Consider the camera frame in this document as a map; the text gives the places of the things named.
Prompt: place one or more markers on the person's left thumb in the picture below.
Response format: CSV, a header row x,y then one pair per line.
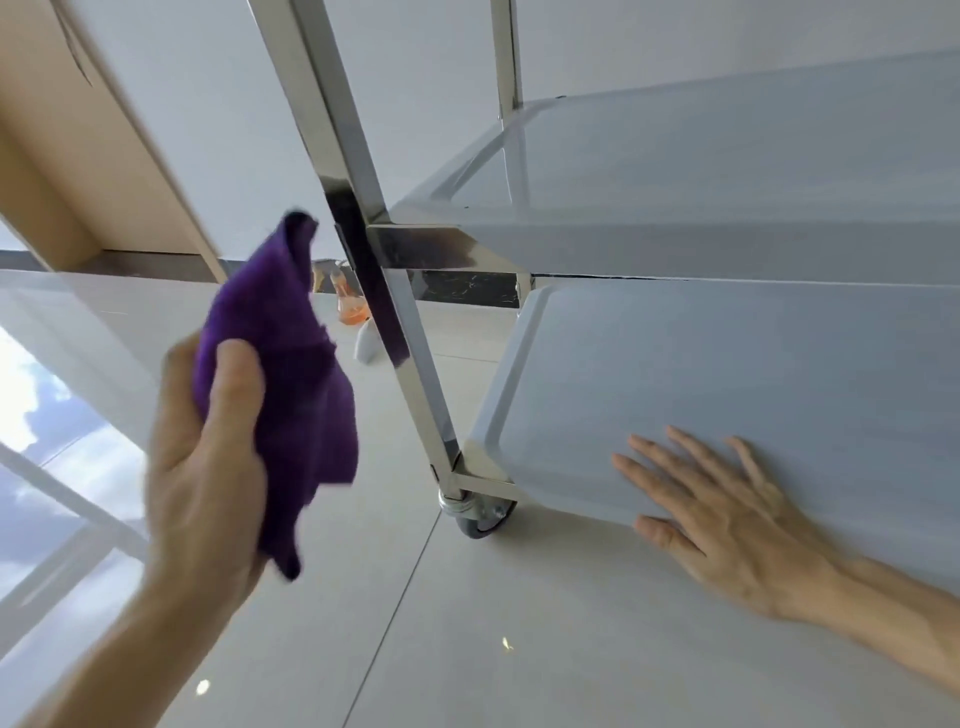
x,y
238,397

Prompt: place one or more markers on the person's right forearm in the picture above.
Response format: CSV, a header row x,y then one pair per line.
x,y
892,615

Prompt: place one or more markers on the white cart shelf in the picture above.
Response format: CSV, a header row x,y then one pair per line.
x,y
712,360
712,180

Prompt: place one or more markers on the person's right hand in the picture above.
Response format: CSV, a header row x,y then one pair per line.
x,y
735,540

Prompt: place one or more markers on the spray bottle with orange liquid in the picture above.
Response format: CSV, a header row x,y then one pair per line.
x,y
352,306

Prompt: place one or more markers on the grey caster wheel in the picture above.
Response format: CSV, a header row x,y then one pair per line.
x,y
480,517

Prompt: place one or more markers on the person's left hand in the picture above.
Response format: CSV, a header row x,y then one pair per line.
x,y
195,495

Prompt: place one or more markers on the person's left forearm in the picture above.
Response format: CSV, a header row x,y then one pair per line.
x,y
127,660

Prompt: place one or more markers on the person's right middle finger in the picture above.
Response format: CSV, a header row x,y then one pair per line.
x,y
671,461

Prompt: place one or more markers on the person's right thumb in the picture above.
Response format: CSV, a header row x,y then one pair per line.
x,y
667,534

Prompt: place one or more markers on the person's right little finger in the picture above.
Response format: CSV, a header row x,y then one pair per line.
x,y
748,459

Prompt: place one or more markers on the purple cleaning cloth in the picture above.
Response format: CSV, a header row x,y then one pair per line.
x,y
289,360

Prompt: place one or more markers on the beige wooden cabinet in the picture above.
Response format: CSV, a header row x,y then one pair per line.
x,y
82,142

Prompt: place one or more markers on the stainless steel cart frame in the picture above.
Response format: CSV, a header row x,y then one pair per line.
x,y
352,172

